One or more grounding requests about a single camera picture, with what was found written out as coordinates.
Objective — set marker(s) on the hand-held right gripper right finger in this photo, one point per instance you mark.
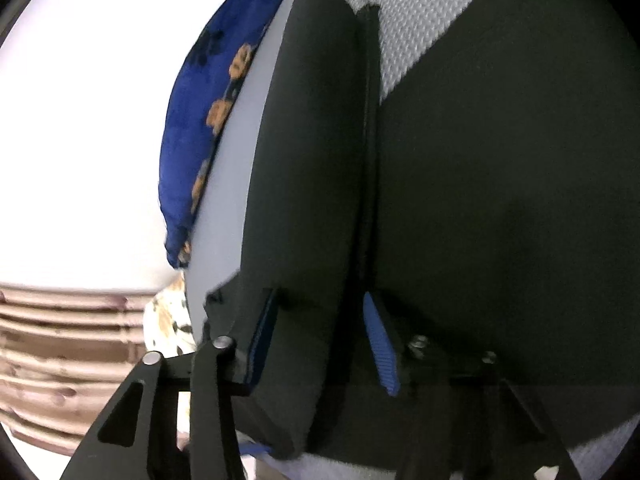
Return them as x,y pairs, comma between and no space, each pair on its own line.
381,345

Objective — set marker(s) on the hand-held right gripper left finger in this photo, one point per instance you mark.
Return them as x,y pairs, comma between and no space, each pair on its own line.
264,332

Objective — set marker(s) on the black denim pants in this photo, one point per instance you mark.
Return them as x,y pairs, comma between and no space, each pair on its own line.
450,210

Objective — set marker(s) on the white floral cloth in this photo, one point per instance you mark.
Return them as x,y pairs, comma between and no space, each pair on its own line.
165,316

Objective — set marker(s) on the grey mesh mat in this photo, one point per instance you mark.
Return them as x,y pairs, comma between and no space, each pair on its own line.
232,135

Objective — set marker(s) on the brown wooden slatted crate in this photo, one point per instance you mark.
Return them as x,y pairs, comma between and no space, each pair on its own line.
60,350

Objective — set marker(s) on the blue blanket with orange print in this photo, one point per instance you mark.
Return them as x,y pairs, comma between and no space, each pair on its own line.
190,135

